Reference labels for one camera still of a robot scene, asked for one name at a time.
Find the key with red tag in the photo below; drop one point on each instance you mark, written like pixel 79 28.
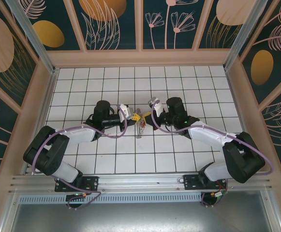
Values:
pixel 143 124

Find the large metal keyring band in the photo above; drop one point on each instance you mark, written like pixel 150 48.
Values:
pixel 140 131

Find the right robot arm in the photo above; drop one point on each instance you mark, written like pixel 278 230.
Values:
pixel 208 135

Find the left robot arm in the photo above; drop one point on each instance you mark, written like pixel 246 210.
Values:
pixel 79 135

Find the yellow power connector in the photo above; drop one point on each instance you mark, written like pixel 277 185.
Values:
pixel 216 194
pixel 84 194

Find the grey metal sheet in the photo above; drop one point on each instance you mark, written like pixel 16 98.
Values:
pixel 140 217

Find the aluminium side rail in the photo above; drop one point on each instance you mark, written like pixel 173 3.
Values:
pixel 235 96

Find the aluminium mounting rail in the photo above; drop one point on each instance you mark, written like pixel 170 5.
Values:
pixel 140 181

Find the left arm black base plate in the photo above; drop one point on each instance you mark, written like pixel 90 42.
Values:
pixel 92 183

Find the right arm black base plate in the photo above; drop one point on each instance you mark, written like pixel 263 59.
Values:
pixel 191 181

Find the aluminium corner post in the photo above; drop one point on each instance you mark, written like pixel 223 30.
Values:
pixel 34 36
pixel 247 36

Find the aluminium frame bar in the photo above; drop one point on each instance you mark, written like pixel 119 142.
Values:
pixel 8 215
pixel 273 212

